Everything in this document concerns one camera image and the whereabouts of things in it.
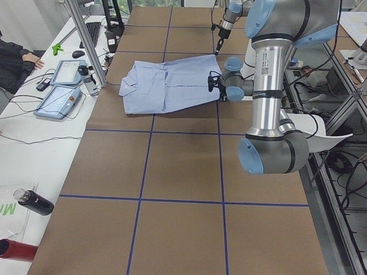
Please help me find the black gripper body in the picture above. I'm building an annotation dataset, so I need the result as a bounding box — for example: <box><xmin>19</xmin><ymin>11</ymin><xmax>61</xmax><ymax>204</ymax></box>
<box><xmin>218</xmin><ymin>87</ymin><xmax>228</xmax><ymax>101</ymax></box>
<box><xmin>218</xmin><ymin>27</ymin><xmax>231</xmax><ymax>40</ymax></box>

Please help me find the blue striped button shirt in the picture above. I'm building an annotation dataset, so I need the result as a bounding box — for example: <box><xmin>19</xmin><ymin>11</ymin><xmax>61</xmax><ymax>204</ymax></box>
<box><xmin>119</xmin><ymin>54</ymin><xmax>220</xmax><ymax>115</ymax></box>

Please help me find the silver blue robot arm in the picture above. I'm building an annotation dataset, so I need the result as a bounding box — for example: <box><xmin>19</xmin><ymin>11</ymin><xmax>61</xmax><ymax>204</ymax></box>
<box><xmin>219</xmin><ymin>1</ymin><xmax>342</xmax><ymax>174</ymax></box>
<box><xmin>211</xmin><ymin>0</ymin><xmax>254</xmax><ymax>55</ymax></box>

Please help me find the white plastic chair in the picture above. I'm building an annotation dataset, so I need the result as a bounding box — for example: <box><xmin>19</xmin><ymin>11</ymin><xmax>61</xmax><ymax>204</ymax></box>
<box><xmin>288</xmin><ymin>113</ymin><xmax>353</xmax><ymax>153</ymax></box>

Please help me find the black monitor stand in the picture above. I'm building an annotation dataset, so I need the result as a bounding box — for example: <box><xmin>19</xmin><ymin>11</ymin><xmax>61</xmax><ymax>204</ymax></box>
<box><xmin>102</xmin><ymin>0</ymin><xmax>125</xmax><ymax>37</ymax></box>

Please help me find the dark tumbler with label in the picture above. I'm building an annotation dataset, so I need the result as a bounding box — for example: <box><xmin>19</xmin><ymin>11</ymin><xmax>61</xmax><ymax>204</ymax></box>
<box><xmin>105</xmin><ymin>30</ymin><xmax>118</xmax><ymax>53</ymax></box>

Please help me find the brown table cover mat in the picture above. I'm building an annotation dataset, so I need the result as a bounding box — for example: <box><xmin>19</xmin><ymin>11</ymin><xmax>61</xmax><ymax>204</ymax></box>
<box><xmin>29</xmin><ymin>7</ymin><xmax>327</xmax><ymax>274</ymax></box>

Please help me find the black computer keyboard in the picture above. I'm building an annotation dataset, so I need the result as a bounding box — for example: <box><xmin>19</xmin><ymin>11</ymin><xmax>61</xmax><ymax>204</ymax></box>
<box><xmin>86</xmin><ymin>22</ymin><xmax>101</xmax><ymax>47</ymax></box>

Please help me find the clear water bottle black cap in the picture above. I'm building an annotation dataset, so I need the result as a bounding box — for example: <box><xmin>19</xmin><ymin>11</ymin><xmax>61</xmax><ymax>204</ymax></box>
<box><xmin>77</xmin><ymin>65</ymin><xmax>99</xmax><ymax>96</ymax></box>

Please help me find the black computer mouse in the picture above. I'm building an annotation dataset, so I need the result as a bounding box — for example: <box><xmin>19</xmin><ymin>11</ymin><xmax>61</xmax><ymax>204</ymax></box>
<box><xmin>72</xmin><ymin>50</ymin><xmax>85</xmax><ymax>59</ymax></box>

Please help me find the upper blue teach pendant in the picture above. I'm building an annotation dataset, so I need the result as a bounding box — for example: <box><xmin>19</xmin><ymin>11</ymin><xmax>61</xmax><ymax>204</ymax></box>
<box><xmin>50</xmin><ymin>60</ymin><xmax>87</xmax><ymax>85</ymax></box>

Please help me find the blue teach pendant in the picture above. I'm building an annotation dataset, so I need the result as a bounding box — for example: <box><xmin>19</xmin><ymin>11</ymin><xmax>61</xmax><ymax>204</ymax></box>
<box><xmin>50</xmin><ymin>60</ymin><xmax>87</xmax><ymax>85</ymax></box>
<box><xmin>33</xmin><ymin>85</ymin><xmax>81</xmax><ymax>120</ymax></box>

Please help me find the green plastic toy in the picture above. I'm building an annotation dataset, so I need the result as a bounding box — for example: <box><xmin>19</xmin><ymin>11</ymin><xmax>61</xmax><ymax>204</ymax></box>
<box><xmin>52</xmin><ymin>43</ymin><xmax>64</xmax><ymax>56</ymax></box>

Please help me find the lower blue teach pendant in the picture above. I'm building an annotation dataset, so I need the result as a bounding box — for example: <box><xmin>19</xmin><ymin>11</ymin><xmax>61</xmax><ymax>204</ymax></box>
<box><xmin>33</xmin><ymin>85</ymin><xmax>81</xmax><ymax>120</ymax></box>

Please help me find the black mobile phone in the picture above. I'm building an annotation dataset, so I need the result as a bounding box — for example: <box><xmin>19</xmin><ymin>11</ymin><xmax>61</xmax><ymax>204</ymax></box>
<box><xmin>36</xmin><ymin>78</ymin><xmax>51</xmax><ymax>92</ymax></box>

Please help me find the person in dark jacket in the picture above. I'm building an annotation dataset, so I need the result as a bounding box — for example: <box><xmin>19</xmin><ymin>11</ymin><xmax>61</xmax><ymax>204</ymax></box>
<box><xmin>1</xmin><ymin>39</ymin><xmax>45</xmax><ymax>95</ymax></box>

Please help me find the black thermos bottle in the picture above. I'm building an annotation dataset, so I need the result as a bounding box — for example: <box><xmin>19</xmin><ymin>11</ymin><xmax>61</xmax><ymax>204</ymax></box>
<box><xmin>13</xmin><ymin>188</ymin><xmax>54</xmax><ymax>216</ymax></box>

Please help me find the red cylinder bottle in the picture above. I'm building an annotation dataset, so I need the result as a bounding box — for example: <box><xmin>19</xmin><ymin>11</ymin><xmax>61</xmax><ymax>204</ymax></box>
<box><xmin>1</xmin><ymin>239</ymin><xmax>38</xmax><ymax>262</ymax></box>

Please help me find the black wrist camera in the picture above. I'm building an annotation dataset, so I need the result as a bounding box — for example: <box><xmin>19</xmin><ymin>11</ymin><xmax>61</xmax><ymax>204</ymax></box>
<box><xmin>211</xmin><ymin>20</ymin><xmax>222</xmax><ymax>31</ymax></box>
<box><xmin>208</xmin><ymin>70</ymin><xmax>221</xmax><ymax>92</ymax></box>

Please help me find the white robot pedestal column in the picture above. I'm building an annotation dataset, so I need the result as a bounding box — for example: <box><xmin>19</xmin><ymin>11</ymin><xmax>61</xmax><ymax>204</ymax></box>
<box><xmin>226</xmin><ymin>37</ymin><xmax>259</xmax><ymax>102</ymax></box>

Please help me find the grey aluminium frame post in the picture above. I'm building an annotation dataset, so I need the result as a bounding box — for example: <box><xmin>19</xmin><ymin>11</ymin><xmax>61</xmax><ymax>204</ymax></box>
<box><xmin>65</xmin><ymin>0</ymin><xmax>107</xmax><ymax>88</ymax></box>

